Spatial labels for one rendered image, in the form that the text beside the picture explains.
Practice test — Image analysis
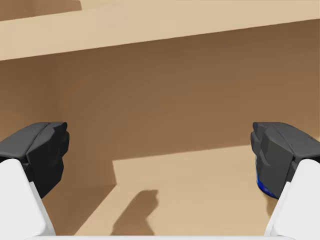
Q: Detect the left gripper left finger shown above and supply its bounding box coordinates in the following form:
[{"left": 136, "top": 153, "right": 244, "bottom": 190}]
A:
[{"left": 0, "top": 121, "right": 71, "bottom": 237}]

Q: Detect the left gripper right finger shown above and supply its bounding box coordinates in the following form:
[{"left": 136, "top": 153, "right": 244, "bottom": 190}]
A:
[{"left": 250, "top": 121, "right": 320, "bottom": 237}]

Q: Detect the blue flat can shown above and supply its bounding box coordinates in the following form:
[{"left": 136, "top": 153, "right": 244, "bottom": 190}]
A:
[{"left": 255, "top": 169, "right": 273, "bottom": 199}]

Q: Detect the pale wooden shelf unit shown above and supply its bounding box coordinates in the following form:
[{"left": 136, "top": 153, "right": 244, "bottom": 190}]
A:
[{"left": 0, "top": 0, "right": 320, "bottom": 237}]

